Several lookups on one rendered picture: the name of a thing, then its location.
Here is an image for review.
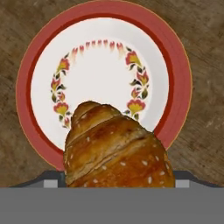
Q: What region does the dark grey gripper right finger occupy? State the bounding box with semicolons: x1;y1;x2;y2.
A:
172;170;220;189

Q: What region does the golden brown croissant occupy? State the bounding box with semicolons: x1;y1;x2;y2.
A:
62;101;177;189

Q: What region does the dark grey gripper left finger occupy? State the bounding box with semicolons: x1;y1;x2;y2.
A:
11;170;67;189

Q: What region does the red rimmed floral plate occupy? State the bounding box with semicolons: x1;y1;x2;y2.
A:
15;0;193;172

